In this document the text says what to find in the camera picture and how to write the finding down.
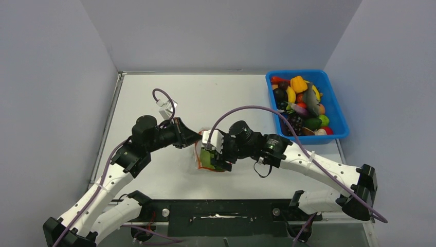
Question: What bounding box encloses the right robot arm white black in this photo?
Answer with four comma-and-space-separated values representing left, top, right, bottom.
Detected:
202, 120, 378, 221

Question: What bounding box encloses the green leafy vegetable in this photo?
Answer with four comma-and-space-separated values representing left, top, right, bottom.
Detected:
197, 148, 216, 172

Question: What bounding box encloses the purple grapes bunch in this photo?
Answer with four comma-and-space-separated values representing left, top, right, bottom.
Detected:
287, 113, 303, 136

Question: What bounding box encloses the yellow banana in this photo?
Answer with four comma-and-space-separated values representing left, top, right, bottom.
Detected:
286, 86, 296, 103

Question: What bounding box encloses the aluminium table edge rail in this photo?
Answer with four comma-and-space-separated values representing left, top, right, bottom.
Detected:
88, 72, 125, 188

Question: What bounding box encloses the clear zip bag orange zipper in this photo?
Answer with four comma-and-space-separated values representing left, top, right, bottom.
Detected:
194, 129, 233, 172

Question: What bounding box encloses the purple eggplant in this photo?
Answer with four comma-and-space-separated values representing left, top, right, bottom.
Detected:
290, 103, 311, 118

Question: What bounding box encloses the red chili pepper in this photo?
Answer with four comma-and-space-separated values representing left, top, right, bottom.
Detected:
270, 76, 290, 85

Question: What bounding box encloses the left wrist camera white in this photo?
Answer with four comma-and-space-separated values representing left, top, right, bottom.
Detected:
156, 100, 177, 120

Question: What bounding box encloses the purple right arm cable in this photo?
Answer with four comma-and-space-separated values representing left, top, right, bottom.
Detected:
204, 105, 389, 224

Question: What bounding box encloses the green apple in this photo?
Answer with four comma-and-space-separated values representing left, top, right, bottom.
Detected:
318, 115, 330, 127

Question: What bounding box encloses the dark purple plum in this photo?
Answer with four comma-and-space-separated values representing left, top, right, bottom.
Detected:
273, 88, 288, 102

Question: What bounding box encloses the yellow bell pepper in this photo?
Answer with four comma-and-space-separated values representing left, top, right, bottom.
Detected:
290, 76, 308, 94

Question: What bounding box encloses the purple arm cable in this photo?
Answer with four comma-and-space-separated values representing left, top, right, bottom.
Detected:
204, 105, 389, 224
50, 89, 176, 247

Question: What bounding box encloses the grey fish toy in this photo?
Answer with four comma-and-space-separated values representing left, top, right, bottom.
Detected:
303, 82, 320, 117

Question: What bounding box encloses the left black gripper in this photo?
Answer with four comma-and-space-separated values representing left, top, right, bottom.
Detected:
146, 117, 203, 153

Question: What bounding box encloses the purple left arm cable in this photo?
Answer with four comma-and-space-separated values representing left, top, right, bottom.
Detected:
50, 89, 176, 247

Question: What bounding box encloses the blue plastic bin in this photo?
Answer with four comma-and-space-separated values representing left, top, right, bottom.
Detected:
266, 69, 349, 144

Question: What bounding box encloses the red tomato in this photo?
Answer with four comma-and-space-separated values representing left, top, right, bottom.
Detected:
296, 93, 305, 103

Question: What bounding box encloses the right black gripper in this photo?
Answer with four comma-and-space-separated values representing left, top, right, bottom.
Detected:
211, 133, 254, 170

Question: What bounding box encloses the green avocado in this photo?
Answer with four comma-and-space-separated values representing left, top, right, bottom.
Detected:
303, 118, 322, 131

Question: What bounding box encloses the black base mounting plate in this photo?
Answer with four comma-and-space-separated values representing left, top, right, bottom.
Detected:
132, 199, 310, 237

